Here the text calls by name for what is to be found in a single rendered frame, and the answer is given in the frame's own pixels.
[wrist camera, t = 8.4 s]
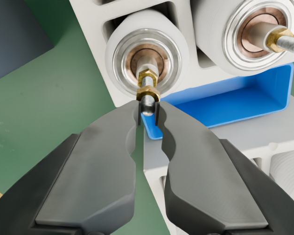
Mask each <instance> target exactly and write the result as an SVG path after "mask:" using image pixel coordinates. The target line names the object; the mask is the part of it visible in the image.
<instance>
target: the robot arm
mask: <svg viewBox="0 0 294 235"><path fill-rule="evenodd" d="M154 104H155V112H154V119H155V126H158V128H159V129H160V130H161V132H162V134H163V137H162V144H161V149H162V151H163V152H164V153H165V154H166V156H167V157H168V159H169V164H168V170H167V176H166V182H165V187H164V200H165V210H166V216H167V218H168V219H169V221H170V222H171V223H173V224H174V225H176V226H177V227H178V228H180V229H181V230H183V231H184V232H186V233H187V234H189V235H294V200H293V199H292V198H291V197H290V196H289V195H288V194H287V193H286V192H285V191H284V190H283V189H282V188H281V187H280V186H279V185H278V184H277V183H275V182H274V181H273V180H272V179H271V178H270V177H269V176H268V175H266V174H265V173H264V172H263V171H262V170H261V169H260V168H259V167H257V166H256V165H255V164H254V163H253V162H252V161H251V160H249V159H248V158H247V157H246V156H245V155H244V154H243V153H242V152H241V151H240V150H239V149H238V148H236V147H235V146H234V145H233V144H232V143H231V142H230V141H228V140H227V139H219V138H218V137H217V136H216V135H215V134H214V133H213V132H212V131H211V130H210V129H209V128H207V127H206V126H205V125H203V124H202V123H201V122H199V121H198V120H196V119H195V118H193V117H192V116H190V115H188V114H187V113H185V112H183V111H181V110H180V109H178V108H176V107H174V106H173V105H171V104H169V103H168V102H165V101H160V102H155V103H154ZM140 118H141V101H137V100H132V101H130V102H128V103H126V104H124V105H122V106H120V107H118V108H116V109H114V110H112V111H111V112H108V113H107V114H105V115H103V116H102V117H100V118H98V119H97V120H95V121H94V122H93V123H91V124H90V125H89V126H87V127H86V128H85V129H84V130H83V131H82V132H80V133H79V134H74V133H73V134H71V135H70V136H69V137H68V138H66V139H65V140H64V141H63V142H62V143H61V144H60V145H59V146H57V147H56V148H55V149H54V150H53V151H52V152H50V153H49V154H48V155H47V156H46V157H45V158H43V159H42V160H41V161H40V162H39V163H37V164H36V165H35V166H34V167H33V168H32V169H30V170H29V171H28V172H27V173H26V174H25V175H23V176H22V177H21V178H20V179H19V180H18V181H17V182H15V183H14V184H13V185H12V186H11V187H10V188H9V189H8V190H7V191H6V192H5V193H4V194H3V195H2V196H1V197H0V235H110V234H111V233H113V232H114V231H116V230H117V229H119V228H120V227H122V226H124V225H125V224H127V223H128V222H129V221H130V220H131V219H132V217H133V215H134V201H135V175H136V164H135V162H134V160H133V159H132V158H131V156H130V155H131V153H132V152H133V151H134V150H135V140H136V128H137V127H138V125H140Z"/></svg>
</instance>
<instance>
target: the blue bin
mask: <svg viewBox="0 0 294 235"><path fill-rule="evenodd" d="M293 73H294V64H293V63H292V62H291V63H287V64H283V65H279V66H276V67H271V68H270V69H268V70H266V71H264V72H261V73H259V74H255V75H252V76H236V77H233V78H229V79H225V80H221V81H218V82H214V83H209V84H206V85H202V86H198V87H194V88H187V89H185V90H181V91H178V92H175V93H171V94H169V95H167V96H165V97H163V98H160V101H165V102H168V103H169V104H171V105H173V106H174V107H176V108H178V109H180V110H181V111H183V112H185V113H187V114H188V115H190V116H192V117H193V118H195V119H196V120H198V121H199V122H201V123H202V124H203V125H205V126H206V127H207V128H211V127H214V126H219V125H223V124H228V123H233V122H237V121H241V120H246V119H250V118H255V117H259V116H263V115H268V114H272V113H276V112H280V111H283V110H285V109H286V108H287V107H288V105H289V100H290V93H291V87H292V80H293ZM141 117H142V120H143V123H144V126H145V128H146V131H147V134H148V136H149V138H151V139H153V140H157V139H161V138H162V137H163V134H162V132H161V130H160V129H159V128H158V126H155V119H154V114H153V115H151V116H144V115H143V114H142V113H141Z"/></svg>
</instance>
